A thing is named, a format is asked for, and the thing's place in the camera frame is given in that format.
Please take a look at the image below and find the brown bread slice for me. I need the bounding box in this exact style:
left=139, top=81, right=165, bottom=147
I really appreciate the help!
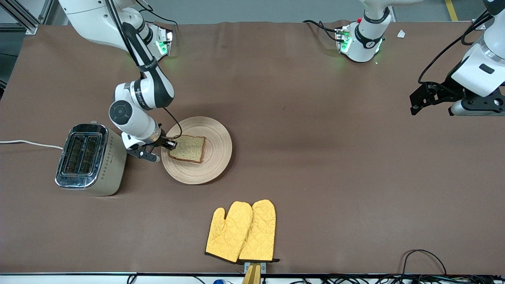
left=168, top=135, right=206, bottom=164

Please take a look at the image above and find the round wooden plate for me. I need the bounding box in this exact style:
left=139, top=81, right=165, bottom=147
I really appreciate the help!
left=161, top=116, right=233, bottom=185

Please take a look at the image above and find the beige chrome toaster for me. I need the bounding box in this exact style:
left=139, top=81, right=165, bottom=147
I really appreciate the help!
left=55, top=121, right=129, bottom=196

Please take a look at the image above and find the yellow floor tape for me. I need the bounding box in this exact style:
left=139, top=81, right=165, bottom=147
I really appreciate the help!
left=445, top=0, right=459, bottom=21

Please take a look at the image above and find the yellow quilted oven mitt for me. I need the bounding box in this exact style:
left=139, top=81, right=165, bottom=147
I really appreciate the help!
left=205, top=201, right=254, bottom=263
left=239, top=199, right=280, bottom=264

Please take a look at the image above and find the brown table cloth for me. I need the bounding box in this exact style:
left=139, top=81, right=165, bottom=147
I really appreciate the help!
left=0, top=20, right=505, bottom=275

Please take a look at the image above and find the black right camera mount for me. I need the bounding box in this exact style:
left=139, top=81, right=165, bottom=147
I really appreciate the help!
left=128, top=145, right=159, bottom=162

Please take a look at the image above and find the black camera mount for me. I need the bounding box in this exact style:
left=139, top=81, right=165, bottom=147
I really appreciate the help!
left=460, top=77, right=505, bottom=113
left=128, top=145, right=159, bottom=162

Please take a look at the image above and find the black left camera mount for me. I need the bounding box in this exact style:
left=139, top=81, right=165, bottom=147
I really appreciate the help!
left=460, top=77, right=505, bottom=113

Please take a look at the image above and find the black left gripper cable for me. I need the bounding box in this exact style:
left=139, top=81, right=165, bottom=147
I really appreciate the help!
left=418, top=10, right=492, bottom=84

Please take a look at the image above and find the white toaster power cord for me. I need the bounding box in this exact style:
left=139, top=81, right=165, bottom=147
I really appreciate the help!
left=0, top=140, right=64, bottom=150

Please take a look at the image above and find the black right arm base cable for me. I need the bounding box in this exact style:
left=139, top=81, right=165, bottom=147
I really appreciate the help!
left=136, top=0, right=178, bottom=29

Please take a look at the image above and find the black arm base cable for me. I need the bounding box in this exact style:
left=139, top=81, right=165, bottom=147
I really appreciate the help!
left=303, top=20, right=340, bottom=42
left=136, top=0, right=178, bottom=29

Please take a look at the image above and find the black left arm base cable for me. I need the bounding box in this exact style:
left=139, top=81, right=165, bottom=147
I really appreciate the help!
left=303, top=20, right=340, bottom=42

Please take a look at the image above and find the black looped cable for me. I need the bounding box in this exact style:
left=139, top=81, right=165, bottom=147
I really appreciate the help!
left=402, top=249, right=447, bottom=277

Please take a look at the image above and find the small metal bracket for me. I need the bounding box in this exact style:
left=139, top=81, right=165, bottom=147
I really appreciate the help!
left=244, top=262, right=267, bottom=275

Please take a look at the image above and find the black cable bundle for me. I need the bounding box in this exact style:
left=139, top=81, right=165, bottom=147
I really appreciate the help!
left=292, top=274, right=505, bottom=284

